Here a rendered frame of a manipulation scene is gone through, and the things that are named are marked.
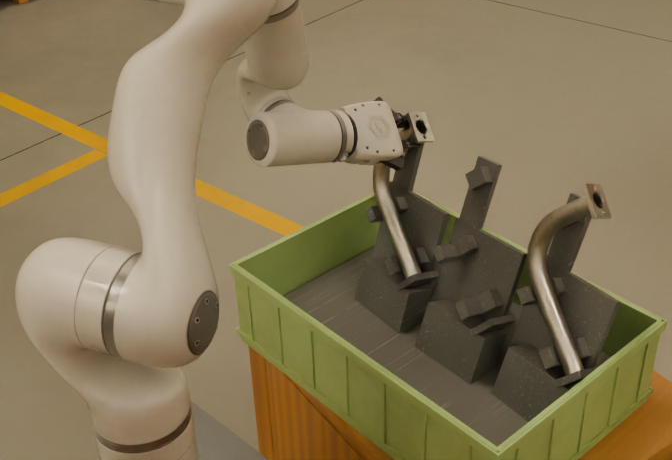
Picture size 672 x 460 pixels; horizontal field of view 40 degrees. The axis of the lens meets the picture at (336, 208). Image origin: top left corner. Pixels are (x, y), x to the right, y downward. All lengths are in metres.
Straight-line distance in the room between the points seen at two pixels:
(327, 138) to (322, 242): 0.39
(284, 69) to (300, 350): 0.52
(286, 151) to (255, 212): 2.23
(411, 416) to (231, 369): 1.53
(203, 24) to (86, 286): 0.30
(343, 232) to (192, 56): 0.86
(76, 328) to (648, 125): 3.58
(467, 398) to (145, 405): 0.62
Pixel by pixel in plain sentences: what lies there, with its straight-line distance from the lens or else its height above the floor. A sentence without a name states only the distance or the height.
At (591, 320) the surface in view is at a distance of 1.48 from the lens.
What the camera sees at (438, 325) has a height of 0.90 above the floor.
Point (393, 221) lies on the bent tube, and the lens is 1.64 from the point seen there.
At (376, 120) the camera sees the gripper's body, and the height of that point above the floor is 1.22.
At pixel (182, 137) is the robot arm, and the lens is 1.01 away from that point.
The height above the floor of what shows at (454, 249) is 1.01.
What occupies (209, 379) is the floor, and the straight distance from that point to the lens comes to 2.86.
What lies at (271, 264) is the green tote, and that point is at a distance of 1.70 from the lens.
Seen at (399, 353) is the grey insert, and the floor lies 0.85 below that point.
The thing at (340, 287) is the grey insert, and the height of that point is 0.85.
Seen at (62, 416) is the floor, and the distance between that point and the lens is 2.85.
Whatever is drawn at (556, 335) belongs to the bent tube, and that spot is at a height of 0.98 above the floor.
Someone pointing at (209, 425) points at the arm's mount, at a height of 0.91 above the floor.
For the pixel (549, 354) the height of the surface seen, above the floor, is 0.96.
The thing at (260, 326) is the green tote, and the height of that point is 0.86.
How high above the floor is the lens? 1.90
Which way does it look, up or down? 32 degrees down
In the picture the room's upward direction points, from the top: 2 degrees counter-clockwise
